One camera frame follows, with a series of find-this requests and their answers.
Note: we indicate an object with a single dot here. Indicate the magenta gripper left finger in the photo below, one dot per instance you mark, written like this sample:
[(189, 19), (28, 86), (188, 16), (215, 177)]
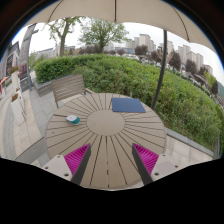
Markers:
[(72, 166)]

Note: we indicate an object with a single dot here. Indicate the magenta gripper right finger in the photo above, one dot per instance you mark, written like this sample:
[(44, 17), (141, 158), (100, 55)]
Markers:
[(152, 166)]

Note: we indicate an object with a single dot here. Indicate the white teal computer mouse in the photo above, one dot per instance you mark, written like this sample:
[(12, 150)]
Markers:
[(72, 119)]

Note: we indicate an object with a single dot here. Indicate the blue mouse pad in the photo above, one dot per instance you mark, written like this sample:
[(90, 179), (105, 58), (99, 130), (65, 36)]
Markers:
[(131, 105)]

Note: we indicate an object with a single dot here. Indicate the round slatted wooden table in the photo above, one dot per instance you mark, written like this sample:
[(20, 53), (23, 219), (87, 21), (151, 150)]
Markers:
[(111, 134)]

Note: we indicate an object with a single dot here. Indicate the green hedge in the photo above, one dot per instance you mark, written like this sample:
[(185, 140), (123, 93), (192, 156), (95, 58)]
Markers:
[(182, 107)]

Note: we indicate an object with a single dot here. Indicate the slatted wooden chair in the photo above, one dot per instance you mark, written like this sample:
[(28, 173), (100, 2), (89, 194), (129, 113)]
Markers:
[(69, 86)]

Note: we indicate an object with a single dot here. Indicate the white planter box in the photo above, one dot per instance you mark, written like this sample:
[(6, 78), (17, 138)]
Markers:
[(16, 105)]

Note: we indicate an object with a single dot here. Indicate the dark curved umbrella pole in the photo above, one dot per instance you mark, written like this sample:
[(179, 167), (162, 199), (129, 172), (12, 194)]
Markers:
[(162, 69)]

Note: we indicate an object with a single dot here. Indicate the beige patio umbrella canopy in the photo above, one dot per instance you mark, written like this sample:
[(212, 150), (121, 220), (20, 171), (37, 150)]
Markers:
[(157, 13)]

